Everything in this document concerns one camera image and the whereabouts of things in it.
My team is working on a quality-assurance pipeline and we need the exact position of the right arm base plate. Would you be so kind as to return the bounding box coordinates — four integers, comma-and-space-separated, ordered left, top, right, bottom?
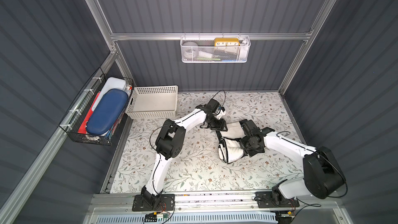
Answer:
254, 191, 300, 208

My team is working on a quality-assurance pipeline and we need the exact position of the yellow clock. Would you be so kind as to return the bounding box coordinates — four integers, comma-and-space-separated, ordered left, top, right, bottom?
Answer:
214, 37, 240, 47

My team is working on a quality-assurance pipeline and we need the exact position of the black white checkered pillowcase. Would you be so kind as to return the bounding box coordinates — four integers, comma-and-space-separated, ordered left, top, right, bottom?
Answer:
216, 122, 247, 164

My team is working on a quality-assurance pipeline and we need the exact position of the blue oval case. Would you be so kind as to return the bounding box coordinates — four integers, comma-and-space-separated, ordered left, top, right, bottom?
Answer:
86, 89, 129, 135

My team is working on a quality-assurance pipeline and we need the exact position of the white perforated plastic basket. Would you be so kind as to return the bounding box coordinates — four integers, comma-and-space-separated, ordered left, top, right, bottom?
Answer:
125, 86, 178, 119

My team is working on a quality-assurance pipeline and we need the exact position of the red flat book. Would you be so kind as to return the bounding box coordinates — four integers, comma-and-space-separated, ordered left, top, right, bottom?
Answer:
78, 92, 101, 134

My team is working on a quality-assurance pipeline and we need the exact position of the black wire wall basket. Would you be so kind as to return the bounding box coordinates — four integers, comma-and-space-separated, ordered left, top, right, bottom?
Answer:
59, 68, 135, 146

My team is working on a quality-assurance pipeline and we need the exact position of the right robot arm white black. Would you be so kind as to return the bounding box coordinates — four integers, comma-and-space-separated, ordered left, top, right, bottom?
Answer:
239, 119, 347, 199

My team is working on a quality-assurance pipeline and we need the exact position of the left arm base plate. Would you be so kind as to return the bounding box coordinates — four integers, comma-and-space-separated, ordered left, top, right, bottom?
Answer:
132, 194, 175, 212

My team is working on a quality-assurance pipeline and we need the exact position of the white tape roll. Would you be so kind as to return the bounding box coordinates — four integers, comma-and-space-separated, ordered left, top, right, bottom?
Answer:
181, 41, 199, 60

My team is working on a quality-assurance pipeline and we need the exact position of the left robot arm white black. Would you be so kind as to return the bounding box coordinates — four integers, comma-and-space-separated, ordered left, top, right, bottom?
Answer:
141, 99, 228, 207

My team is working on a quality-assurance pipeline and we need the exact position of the white plastic box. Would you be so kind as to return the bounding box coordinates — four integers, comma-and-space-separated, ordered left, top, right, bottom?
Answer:
91, 77, 126, 112

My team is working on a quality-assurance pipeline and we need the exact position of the floral patterned table mat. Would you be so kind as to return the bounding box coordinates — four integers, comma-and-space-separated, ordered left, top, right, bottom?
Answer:
110, 92, 302, 194

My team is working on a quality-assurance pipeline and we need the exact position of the white mesh hanging basket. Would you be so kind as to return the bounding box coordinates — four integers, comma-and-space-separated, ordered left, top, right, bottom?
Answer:
180, 35, 251, 63

